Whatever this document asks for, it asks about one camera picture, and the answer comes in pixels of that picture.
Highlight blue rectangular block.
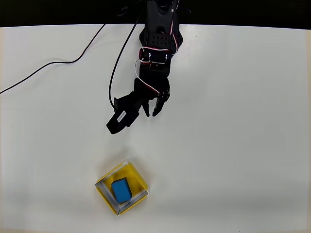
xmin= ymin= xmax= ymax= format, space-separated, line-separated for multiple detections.
xmin=111 ymin=177 xmax=133 ymax=204

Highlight yellow paper box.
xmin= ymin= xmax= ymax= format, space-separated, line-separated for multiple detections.
xmin=94 ymin=158 xmax=149 ymax=216

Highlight black gripper-mounted camera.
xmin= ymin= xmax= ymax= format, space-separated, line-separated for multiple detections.
xmin=105 ymin=91 xmax=144 ymax=135

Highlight black camera cable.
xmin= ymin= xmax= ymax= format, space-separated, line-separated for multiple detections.
xmin=108 ymin=16 xmax=144 ymax=112

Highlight black cable with inline switch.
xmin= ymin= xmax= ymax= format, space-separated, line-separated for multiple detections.
xmin=0 ymin=6 xmax=129 ymax=95

